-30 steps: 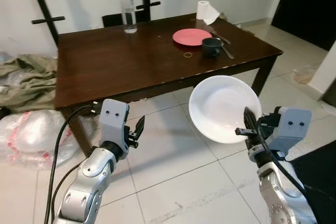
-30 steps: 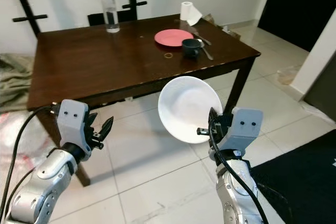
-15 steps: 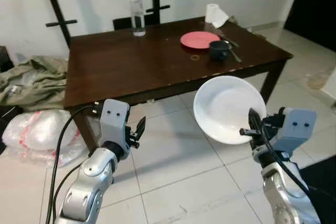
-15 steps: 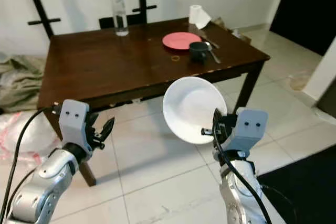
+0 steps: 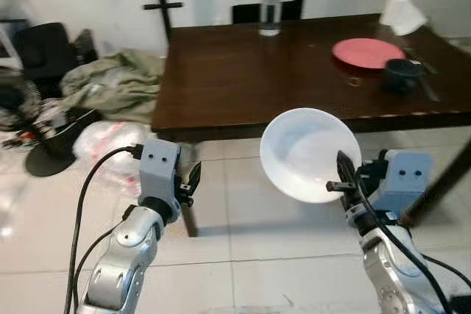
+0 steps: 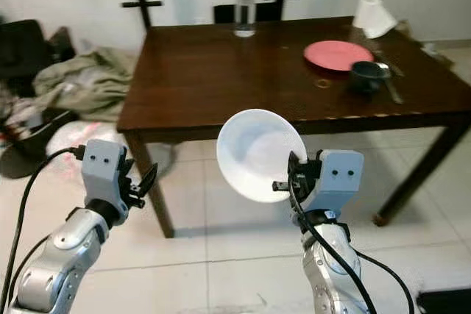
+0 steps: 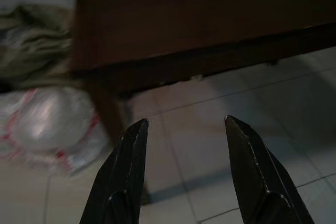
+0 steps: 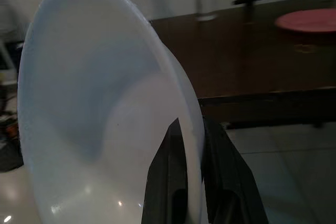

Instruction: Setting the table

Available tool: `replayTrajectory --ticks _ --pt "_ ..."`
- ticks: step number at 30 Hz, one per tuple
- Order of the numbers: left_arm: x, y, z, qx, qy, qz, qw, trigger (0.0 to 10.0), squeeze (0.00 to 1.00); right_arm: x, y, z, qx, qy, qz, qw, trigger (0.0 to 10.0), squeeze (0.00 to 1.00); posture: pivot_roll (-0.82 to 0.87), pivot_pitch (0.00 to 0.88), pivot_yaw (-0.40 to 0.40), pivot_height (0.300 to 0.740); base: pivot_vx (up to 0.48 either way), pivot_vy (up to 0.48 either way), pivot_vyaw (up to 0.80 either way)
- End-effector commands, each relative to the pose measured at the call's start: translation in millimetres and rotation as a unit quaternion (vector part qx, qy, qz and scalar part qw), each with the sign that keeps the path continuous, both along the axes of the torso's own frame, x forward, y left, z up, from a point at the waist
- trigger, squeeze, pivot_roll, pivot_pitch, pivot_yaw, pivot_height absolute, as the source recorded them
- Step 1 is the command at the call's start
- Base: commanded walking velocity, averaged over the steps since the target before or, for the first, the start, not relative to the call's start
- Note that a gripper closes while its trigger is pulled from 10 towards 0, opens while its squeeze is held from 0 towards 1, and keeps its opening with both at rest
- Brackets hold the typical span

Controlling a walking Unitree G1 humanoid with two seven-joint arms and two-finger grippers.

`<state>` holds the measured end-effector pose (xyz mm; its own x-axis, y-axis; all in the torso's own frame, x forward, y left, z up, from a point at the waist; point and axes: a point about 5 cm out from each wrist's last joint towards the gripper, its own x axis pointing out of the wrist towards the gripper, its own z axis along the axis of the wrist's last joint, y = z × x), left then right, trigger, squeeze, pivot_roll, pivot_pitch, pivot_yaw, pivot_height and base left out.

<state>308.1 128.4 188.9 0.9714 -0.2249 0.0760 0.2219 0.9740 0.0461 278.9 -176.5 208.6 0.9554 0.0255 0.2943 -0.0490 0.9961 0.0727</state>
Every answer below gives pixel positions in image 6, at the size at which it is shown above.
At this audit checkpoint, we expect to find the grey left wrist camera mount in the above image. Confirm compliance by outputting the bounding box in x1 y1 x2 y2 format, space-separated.
82 140 128 201

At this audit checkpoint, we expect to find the dark brown wooden table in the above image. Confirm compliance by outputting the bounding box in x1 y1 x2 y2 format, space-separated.
117 15 471 240

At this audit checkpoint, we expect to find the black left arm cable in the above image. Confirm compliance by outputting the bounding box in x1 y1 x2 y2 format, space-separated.
0 146 86 309

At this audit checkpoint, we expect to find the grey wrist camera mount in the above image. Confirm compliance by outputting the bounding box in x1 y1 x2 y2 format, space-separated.
82 140 128 201
312 150 366 213

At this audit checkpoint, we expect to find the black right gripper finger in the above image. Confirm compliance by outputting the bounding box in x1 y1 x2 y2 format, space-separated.
272 151 304 194

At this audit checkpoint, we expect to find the clear plastic water bottle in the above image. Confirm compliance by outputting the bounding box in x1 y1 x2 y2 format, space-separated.
233 0 261 39

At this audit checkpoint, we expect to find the white paper towel roll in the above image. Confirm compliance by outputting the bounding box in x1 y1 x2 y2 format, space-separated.
351 0 400 40

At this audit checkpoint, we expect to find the black backpack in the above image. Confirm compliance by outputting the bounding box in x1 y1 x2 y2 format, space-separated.
0 19 75 83

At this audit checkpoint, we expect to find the olive cloth pile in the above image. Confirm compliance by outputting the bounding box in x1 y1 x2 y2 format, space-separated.
32 47 138 123

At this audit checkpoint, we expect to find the black flat box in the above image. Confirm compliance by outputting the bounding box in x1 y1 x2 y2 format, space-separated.
415 288 471 314

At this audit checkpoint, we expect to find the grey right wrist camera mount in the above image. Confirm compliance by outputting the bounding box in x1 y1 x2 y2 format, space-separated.
312 150 366 213

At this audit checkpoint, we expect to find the pink round plate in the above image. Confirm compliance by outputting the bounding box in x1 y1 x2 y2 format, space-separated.
303 40 375 74

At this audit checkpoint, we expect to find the pale shiny round bowl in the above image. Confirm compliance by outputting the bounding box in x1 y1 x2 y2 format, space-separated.
216 109 308 204

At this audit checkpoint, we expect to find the silver metal spoon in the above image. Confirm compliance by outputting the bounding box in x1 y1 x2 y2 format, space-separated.
375 62 406 106

